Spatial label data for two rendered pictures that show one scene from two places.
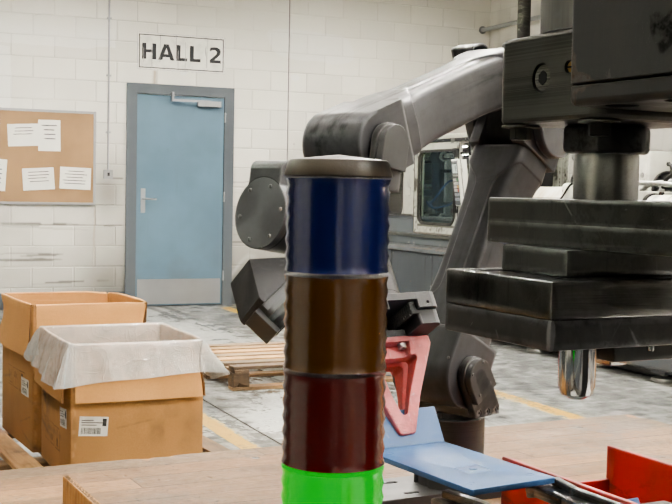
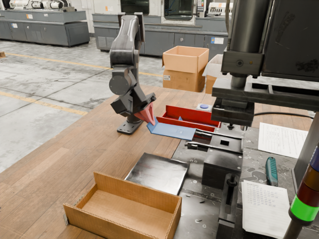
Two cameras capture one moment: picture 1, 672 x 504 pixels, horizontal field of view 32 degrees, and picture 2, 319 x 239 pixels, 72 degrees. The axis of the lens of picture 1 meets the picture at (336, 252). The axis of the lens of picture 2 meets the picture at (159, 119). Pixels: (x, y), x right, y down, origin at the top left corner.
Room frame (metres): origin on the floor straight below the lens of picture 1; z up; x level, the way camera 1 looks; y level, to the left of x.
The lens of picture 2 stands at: (0.40, 0.37, 1.39)
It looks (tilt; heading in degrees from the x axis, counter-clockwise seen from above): 29 degrees down; 318
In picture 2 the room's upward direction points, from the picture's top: straight up
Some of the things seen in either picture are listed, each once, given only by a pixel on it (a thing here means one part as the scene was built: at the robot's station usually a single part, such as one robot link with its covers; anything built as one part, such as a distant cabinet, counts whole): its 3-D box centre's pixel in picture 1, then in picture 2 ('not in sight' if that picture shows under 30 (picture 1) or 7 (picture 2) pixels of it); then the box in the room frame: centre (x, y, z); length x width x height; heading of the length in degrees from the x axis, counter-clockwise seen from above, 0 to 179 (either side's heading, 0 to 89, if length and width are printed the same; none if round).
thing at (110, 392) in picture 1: (122, 399); not in sight; (4.30, 0.78, 0.40); 0.66 x 0.62 x 0.50; 25
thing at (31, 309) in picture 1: (73, 366); not in sight; (4.84, 1.09, 0.43); 0.57 x 0.53 x 0.58; 28
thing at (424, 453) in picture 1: (450, 446); (171, 127); (0.85, -0.09, 1.00); 0.15 x 0.07 x 0.03; 29
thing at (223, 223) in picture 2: not in sight; (225, 225); (0.53, 0.05, 0.95); 0.06 x 0.03 x 0.09; 117
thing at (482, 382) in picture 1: (449, 384); not in sight; (1.09, -0.11, 1.00); 0.09 x 0.06 x 0.06; 47
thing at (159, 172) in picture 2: not in sight; (156, 176); (0.77, 0.04, 0.91); 0.17 x 0.16 x 0.02; 117
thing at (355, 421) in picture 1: (333, 415); (312, 190); (0.42, 0.00, 1.10); 0.04 x 0.04 x 0.03
